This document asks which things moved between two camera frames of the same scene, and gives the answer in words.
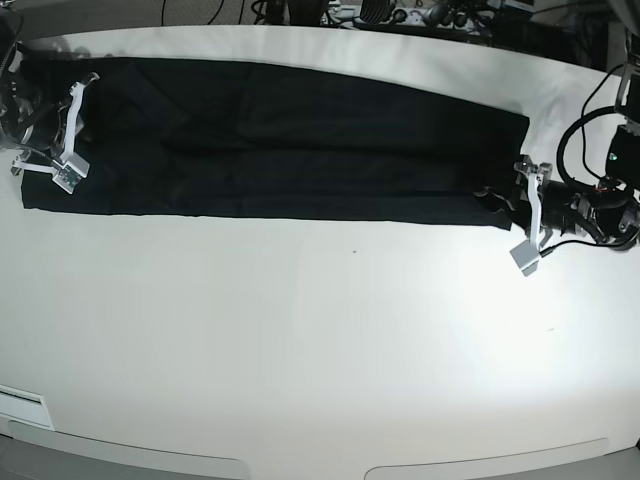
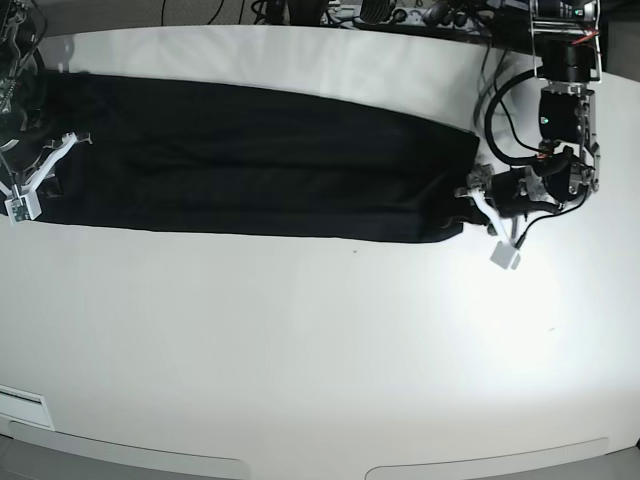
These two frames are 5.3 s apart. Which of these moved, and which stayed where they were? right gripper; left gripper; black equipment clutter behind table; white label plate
Moved: left gripper; right gripper
Stayed: white label plate; black equipment clutter behind table
